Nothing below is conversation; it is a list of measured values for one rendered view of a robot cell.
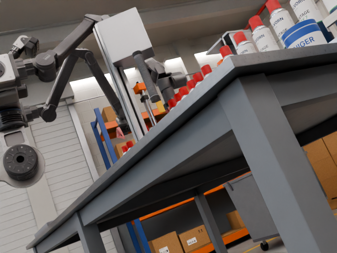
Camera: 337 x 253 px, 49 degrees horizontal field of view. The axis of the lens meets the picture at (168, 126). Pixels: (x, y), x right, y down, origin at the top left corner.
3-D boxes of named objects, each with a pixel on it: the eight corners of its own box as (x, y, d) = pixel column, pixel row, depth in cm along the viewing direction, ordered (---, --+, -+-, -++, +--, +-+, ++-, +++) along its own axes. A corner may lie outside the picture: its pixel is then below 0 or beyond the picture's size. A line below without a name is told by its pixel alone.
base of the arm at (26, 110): (25, 128, 201) (19, 108, 204) (40, 124, 204) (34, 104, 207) (24, 122, 193) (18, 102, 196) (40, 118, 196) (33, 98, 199)
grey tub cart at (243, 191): (294, 231, 444) (260, 157, 467) (341, 219, 398) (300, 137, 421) (248, 258, 387) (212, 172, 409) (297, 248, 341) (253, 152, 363)
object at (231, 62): (519, 24, 124) (515, 19, 124) (234, 67, 52) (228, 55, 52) (197, 187, 293) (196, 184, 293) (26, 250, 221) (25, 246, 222)
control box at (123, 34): (152, 46, 144) (135, 6, 149) (112, 63, 145) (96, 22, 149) (155, 56, 154) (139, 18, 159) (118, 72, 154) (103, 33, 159)
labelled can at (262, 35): (297, 75, 101) (265, 12, 106) (285, 77, 98) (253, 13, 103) (284, 84, 105) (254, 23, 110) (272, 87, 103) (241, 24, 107)
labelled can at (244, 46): (279, 88, 107) (248, 28, 112) (267, 90, 104) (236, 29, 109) (267, 96, 111) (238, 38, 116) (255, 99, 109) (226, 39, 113)
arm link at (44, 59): (89, 24, 187) (89, 7, 179) (113, 34, 185) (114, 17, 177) (33, 78, 160) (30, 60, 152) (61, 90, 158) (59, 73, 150)
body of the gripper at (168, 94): (173, 109, 165) (167, 94, 167) (184, 99, 157) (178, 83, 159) (161, 111, 162) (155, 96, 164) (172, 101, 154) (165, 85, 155)
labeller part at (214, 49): (250, 31, 128) (249, 28, 128) (227, 32, 122) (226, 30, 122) (228, 52, 139) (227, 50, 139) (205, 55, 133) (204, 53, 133)
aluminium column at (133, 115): (163, 170, 140) (105, 22, 156) (153, 173, 138) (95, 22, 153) (158, 174, 144) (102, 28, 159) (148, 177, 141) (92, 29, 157)
